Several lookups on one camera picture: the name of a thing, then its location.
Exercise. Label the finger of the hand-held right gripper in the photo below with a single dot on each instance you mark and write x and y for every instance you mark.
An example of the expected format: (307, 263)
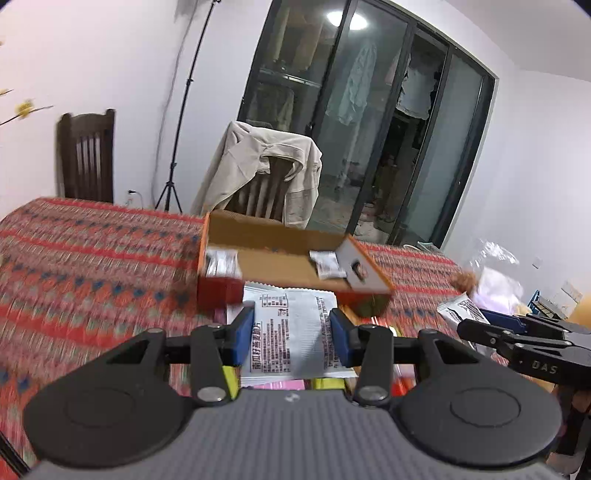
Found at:
(489, 334)
(503, 317)

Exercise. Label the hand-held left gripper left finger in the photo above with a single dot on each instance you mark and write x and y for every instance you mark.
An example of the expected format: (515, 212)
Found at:
(244, 333)

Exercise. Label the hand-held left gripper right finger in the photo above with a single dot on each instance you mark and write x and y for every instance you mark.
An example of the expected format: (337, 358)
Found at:
(339, 335)

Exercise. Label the white printed snack packet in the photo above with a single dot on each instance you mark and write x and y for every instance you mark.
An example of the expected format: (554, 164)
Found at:
(291, 337)
(457, 310)

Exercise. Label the orange cardboard box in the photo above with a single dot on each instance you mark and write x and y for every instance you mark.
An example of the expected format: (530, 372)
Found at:
(268, 242)

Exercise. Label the clear plastic bag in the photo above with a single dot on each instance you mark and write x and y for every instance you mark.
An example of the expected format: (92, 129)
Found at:
(501, 281)

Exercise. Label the brown plush toy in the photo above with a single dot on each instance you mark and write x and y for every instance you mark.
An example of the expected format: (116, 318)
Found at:
(466, 280)

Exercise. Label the red snack packet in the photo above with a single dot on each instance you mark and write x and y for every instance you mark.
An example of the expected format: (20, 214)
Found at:
(405, 381)

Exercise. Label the black framed glass sliding door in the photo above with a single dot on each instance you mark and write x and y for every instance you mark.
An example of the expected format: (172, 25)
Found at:
(461, 161)

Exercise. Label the dark wooden chair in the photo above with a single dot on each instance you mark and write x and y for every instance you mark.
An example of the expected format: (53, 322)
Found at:
(281, 168)
(65, 152)

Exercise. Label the beige jacket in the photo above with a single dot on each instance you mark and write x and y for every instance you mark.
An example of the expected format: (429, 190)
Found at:
(240, 157)

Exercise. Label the hanging white garment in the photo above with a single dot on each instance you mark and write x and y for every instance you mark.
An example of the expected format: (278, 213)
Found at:
(418, 92)

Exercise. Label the black light stand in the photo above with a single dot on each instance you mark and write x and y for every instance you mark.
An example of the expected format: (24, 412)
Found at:
(186, 87)

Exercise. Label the hanging pale green shirt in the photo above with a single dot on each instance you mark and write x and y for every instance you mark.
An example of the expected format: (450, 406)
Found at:
(353, 83)

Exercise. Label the yellow flower branch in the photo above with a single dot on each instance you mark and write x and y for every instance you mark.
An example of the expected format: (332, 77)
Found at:
(24, 108)

